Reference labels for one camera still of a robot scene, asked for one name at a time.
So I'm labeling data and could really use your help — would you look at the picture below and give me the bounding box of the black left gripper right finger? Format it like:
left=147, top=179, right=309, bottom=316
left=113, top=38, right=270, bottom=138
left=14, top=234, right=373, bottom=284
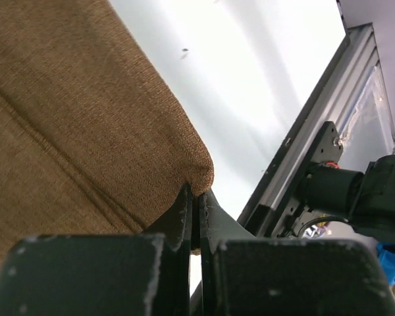
left=199, top=192, right=395, bottom=315

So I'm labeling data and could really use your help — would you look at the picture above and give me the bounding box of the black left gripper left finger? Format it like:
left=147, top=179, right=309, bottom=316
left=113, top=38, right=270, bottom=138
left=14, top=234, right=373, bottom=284
left=0, top=186, right=193, bottom=315

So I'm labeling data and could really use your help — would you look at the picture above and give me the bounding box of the brown cloth napkin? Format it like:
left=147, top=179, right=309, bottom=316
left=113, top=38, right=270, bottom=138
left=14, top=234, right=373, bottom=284
left=0, top=1, right=214, bottom=265

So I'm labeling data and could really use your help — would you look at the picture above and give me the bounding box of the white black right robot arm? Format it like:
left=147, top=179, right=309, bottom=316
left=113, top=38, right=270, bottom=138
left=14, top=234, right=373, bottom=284
left=296, top=155, right=395, bottom=244

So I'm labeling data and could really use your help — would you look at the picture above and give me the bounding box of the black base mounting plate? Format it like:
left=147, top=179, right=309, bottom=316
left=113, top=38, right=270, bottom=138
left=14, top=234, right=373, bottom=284
left=264, top=121, right=342, bottom=238

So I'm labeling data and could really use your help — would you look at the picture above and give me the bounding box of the aluminium front rail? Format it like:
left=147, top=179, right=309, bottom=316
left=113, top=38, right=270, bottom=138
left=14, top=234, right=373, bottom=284
left=238, top=24, right=379, bottom=236

